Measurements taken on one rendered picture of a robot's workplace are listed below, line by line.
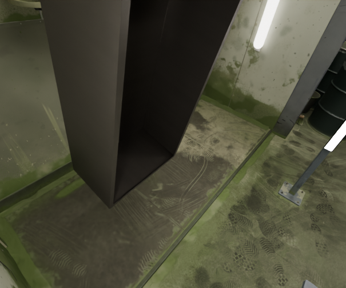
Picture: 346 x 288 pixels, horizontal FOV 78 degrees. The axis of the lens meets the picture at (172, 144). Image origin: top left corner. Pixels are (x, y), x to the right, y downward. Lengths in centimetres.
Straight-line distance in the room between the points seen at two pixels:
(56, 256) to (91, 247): 22
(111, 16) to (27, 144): 154
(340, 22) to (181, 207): 209
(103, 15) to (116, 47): 7
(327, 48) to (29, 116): 264
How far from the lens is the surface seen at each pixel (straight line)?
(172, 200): 186
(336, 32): 257
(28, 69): 205
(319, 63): 263
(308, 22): 260
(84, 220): 182
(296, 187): 228
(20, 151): 197
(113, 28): 57
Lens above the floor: 160
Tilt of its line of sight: 42 degrees down
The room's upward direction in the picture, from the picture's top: 8 degrees clockwise
